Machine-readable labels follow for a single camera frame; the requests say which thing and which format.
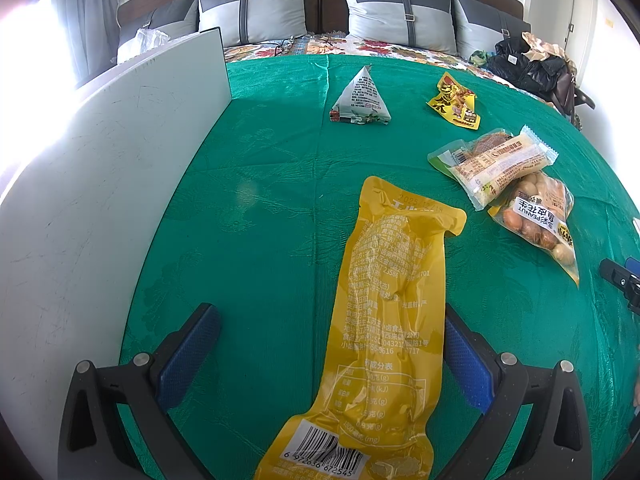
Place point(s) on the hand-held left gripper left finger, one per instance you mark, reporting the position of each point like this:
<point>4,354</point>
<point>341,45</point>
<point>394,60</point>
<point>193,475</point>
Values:
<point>187,355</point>

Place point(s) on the white pastry packet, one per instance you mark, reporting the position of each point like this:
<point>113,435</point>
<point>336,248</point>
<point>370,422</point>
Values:
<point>500,165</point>

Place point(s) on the brown handbag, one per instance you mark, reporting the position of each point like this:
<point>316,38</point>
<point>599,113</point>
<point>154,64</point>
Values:
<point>565,92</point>

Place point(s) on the triangular grey snack packet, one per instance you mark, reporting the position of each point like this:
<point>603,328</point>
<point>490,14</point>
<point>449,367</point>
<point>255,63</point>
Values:
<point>362,97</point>

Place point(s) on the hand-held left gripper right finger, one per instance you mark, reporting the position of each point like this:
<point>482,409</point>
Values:
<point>467,360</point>

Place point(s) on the floral bedsheet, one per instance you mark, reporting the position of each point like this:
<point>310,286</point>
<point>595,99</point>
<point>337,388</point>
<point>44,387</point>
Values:
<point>400,50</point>

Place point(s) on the clear peanut bag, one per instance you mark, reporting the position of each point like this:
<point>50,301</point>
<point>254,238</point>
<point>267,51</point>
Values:
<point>540,220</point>

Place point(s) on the green crumpled cloth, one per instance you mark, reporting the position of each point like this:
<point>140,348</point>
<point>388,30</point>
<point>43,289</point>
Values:
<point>481,58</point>

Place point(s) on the white cardboard box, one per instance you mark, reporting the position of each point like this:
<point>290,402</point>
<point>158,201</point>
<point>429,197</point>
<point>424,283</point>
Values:
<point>100,185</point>

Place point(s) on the yellow red snack packet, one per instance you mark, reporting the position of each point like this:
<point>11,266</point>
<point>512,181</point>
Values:
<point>452,102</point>

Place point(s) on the black jacket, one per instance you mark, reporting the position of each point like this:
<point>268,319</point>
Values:
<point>520,67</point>

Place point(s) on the grey two-tone pillow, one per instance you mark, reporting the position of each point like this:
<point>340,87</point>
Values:
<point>165,20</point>
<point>395,15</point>
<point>250,10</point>
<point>480,25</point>

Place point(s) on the grey curtain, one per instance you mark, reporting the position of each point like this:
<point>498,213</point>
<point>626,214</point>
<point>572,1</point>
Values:
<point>85,20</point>

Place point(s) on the brown green snack packet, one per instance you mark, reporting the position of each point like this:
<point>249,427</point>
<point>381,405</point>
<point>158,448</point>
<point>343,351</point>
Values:
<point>442,157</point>

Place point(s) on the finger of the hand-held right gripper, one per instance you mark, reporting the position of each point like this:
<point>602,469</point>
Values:
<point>627,285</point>

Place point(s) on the beige crumpled cloth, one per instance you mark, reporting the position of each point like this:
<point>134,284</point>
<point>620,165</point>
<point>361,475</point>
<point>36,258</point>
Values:
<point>542,45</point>

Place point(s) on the clear plastic bag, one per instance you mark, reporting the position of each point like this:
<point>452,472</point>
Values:
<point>150,40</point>

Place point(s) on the long yellow snack packet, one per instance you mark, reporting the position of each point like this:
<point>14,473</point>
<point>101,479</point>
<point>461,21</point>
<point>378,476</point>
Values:
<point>385,310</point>

